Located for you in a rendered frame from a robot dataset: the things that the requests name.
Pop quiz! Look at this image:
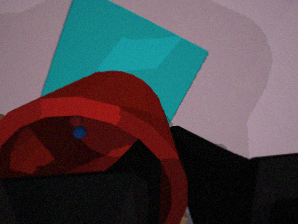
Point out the red cup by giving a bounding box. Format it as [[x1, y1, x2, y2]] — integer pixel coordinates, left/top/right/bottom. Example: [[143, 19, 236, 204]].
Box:
[[0, 70, 188, 224]]

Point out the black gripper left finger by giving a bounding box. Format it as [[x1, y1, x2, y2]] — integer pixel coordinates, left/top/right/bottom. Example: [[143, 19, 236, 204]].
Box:
[[0, 139, 161, 224]]

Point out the tan wooden beam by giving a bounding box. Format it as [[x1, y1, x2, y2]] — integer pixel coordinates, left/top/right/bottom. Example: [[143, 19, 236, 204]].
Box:
[[0, 114, 188, 224]]

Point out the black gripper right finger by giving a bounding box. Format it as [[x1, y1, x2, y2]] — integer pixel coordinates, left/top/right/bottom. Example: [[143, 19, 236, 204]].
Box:
[[170, 126, 298, 224]]

